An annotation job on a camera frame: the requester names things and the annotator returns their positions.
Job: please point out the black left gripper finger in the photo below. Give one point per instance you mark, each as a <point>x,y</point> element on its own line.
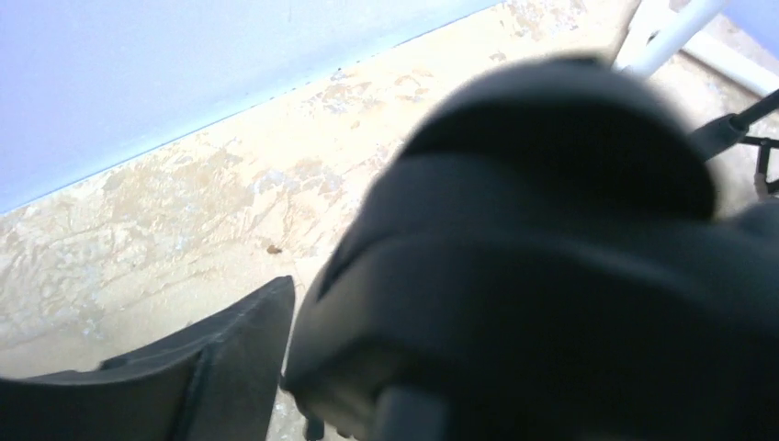
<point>213,380</point>

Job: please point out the black round-base microphone stand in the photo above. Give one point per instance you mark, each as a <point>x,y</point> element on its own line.
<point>543,261</point>

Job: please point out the black small tripod stand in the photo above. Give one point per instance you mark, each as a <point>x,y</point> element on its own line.
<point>718,135</point>

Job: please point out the white PVC pipe frame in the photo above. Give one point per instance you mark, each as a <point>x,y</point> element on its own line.
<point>655,33</point>

